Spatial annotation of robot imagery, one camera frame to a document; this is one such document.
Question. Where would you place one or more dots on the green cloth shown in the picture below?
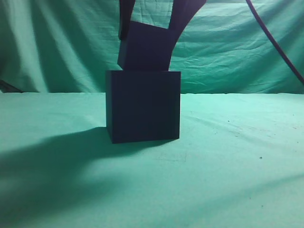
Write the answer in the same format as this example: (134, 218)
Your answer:
(239, 161)

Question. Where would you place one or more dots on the dark cube groove box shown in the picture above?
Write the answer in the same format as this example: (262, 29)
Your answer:
(142, 105)

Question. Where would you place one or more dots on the dark cube block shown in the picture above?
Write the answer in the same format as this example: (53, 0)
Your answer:
(146, 47)

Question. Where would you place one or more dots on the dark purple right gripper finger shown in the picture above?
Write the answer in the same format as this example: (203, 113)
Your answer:
(182, 13)

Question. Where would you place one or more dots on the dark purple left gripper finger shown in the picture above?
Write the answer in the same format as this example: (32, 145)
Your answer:
(125, 13)

